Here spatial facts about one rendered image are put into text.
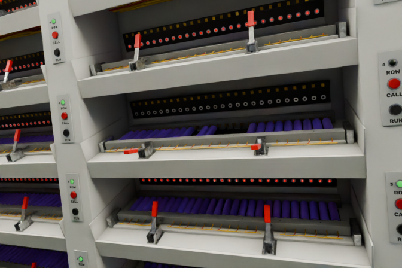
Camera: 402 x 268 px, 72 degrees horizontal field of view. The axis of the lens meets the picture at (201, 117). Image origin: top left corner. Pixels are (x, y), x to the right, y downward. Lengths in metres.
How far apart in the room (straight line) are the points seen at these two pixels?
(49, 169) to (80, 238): 0.20
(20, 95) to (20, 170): 0.21
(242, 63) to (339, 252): 0.41
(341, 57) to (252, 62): 0.16
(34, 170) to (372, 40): 0.84
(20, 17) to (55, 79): 0.20
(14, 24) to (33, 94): 0.20
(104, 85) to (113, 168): 0.20
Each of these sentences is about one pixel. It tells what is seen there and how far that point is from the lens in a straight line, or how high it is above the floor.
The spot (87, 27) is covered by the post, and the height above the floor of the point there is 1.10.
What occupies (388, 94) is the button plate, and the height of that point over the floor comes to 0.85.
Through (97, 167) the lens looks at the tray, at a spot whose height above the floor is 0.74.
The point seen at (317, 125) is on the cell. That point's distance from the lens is 0.64.
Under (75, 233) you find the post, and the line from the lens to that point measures 0.83.
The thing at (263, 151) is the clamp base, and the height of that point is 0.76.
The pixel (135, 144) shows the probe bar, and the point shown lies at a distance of 0.71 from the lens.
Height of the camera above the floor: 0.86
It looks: 2 degrees down
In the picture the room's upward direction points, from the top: 5 degrees counter-clockwise
